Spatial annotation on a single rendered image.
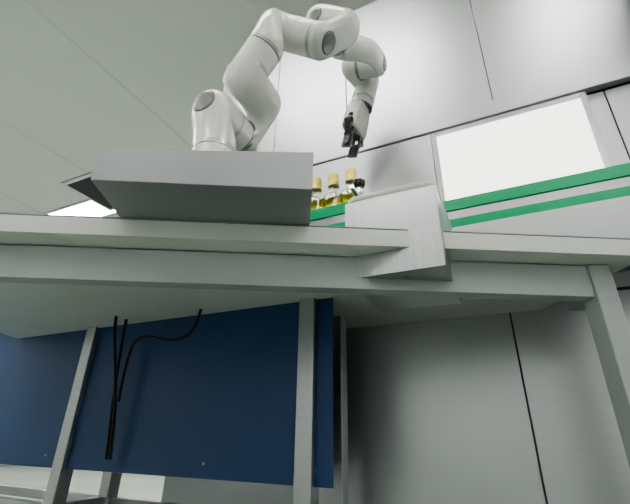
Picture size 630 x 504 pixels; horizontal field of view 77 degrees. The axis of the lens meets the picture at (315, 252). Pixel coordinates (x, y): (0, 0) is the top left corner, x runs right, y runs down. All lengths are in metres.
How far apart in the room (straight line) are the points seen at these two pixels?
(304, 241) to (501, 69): 1.07
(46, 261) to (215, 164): 0.35
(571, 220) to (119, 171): 0.87
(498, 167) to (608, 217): 0.39
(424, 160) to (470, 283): 0.67
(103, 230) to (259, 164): 0.29
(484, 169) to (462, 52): 0.52
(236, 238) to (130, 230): 0.18
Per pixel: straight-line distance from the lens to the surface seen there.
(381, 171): 1.37
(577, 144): 1.33
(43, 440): 1.50
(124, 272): 0.75
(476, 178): 1.28
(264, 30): 1.02
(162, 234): 0.71
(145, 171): 0.64
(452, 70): 1.61
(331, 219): 1.02
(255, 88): 0.98
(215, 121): 0.90
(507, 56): 1.60
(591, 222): 1.00
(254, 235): 0.68
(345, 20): 1.11
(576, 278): 0.86
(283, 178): 0.60
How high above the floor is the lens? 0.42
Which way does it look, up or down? 25 degrees up
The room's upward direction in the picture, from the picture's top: 1 degrees clockwise
